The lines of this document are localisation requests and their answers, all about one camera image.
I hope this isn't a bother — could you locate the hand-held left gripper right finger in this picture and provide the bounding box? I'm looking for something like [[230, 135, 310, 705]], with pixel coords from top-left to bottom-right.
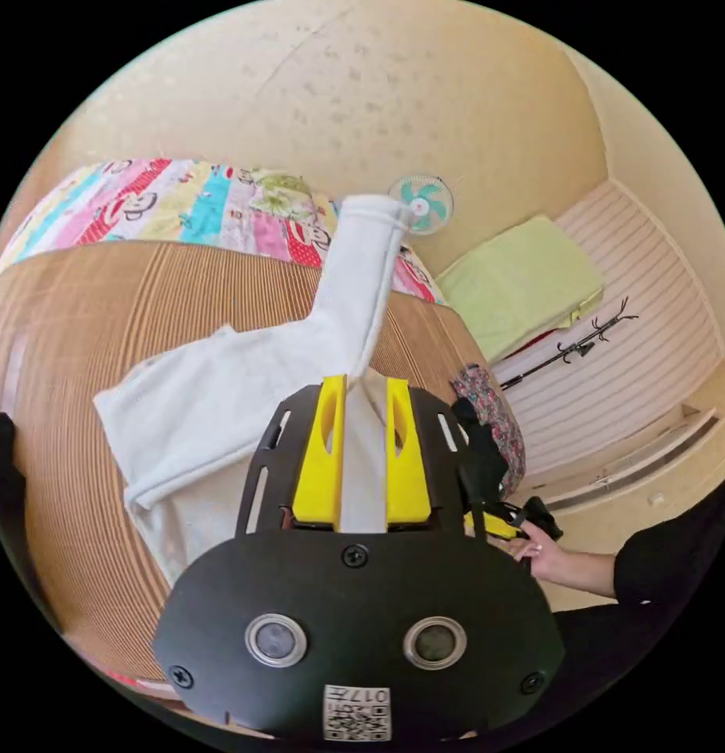
[[386, 378, 433, 531]]

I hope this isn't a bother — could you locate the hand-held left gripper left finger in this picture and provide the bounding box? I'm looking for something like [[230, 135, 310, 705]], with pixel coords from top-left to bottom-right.
[[292, 374, 348, 533]]

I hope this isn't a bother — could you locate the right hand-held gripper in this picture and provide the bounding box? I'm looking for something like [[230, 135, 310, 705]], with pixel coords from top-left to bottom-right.
[[456, 461, 565, 543]]

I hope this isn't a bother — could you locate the white long sleeve shirt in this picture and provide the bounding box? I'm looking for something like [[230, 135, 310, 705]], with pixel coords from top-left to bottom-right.
[[93, 194, 412, 589]]

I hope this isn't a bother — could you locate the person's right forearm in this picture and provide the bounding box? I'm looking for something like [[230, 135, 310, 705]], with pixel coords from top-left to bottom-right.
[[559, 547, 621, 600]]

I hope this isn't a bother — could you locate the person's right hand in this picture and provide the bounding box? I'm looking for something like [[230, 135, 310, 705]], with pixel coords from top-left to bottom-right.
[[508, 522, 570, 584]]

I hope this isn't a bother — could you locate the pile of clothes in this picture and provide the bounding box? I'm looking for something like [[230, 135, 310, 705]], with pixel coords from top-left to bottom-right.
[[449, 362, 528, 502]]

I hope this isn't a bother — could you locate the person's body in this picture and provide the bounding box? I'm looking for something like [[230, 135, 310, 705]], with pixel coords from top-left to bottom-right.
[[444, 473, 725, 748]]

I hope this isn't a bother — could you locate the black coat rack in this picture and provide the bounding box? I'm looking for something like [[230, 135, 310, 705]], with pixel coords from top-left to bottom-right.
[[498, 296, 640, 391]]

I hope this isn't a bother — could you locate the light green cloth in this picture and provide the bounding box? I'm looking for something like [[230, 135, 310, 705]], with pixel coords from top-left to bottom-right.
[[435, 213, 606, 363]]

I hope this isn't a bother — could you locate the bed with woven mat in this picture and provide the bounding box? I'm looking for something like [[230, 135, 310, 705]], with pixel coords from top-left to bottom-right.
[[0, 157, 519, 716]]

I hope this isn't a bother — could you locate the wall fan with teal blades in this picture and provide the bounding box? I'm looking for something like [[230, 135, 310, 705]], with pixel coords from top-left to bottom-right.
[[387, 173, 455, 237]]

